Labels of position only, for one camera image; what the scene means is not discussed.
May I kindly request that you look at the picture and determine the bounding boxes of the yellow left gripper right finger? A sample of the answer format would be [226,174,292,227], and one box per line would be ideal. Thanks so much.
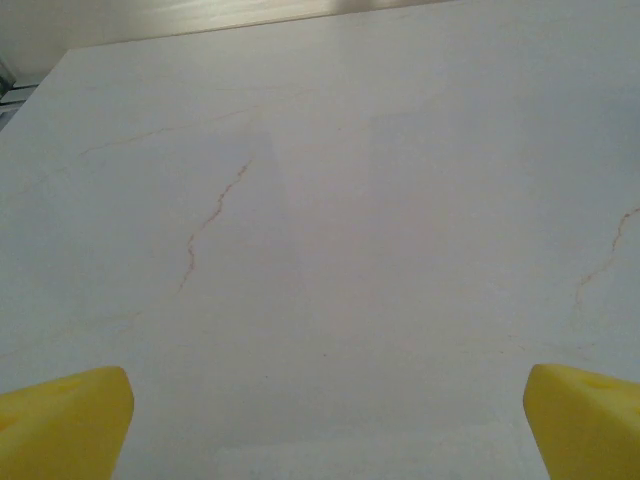
[523,363,640,480]

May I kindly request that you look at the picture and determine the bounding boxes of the aluminium frame side rail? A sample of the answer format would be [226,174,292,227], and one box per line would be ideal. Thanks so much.
[0,54,39,109]

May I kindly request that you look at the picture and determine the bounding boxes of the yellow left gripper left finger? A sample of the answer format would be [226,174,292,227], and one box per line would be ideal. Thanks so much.
[0,366,135,480]

